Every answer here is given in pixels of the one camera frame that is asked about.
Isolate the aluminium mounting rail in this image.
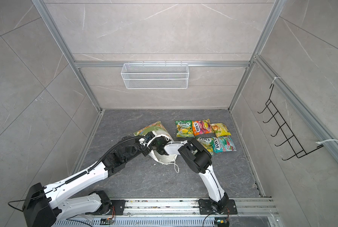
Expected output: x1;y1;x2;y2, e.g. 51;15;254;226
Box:
43;197;280;219

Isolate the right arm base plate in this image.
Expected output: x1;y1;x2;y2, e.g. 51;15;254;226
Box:
198;198;238;215

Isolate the small green snack packet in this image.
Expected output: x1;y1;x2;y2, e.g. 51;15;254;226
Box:
175;120;194;138

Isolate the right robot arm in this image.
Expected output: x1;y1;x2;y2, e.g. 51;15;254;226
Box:
151;136;229;213

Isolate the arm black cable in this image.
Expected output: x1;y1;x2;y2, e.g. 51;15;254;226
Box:
201;169;229;227
8;135;147;213

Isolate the white cable tie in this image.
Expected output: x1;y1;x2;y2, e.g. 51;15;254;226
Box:
315;139;338;145

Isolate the aluminium frame profile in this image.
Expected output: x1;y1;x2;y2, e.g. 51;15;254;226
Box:
33;1;338;163

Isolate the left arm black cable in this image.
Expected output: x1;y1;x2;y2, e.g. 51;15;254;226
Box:
8;135;147;213

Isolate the yellow green snack packet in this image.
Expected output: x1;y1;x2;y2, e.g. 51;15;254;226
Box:
196;137;214;155

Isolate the small green circuit board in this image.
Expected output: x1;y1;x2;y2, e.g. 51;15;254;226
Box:
214;218;230;227

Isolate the black wire hook rack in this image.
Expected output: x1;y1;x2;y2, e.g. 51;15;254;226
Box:
257;84;324;161

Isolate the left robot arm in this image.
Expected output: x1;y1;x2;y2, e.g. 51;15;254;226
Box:
22;136;151;227

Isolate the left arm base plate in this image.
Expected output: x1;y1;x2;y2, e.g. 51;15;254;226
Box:
86;200;126;216

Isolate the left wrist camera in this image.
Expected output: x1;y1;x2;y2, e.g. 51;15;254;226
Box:
141;132;156;147

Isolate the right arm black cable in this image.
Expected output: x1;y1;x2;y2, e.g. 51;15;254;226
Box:
201;169;229;227

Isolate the orange snack packet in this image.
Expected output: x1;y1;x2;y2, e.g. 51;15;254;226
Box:
192;119;212;136

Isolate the floral paper bag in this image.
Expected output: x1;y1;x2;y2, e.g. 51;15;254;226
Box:
134;121;179;173

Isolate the white wire mesh basket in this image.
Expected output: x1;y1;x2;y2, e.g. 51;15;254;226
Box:
121;63;190;89

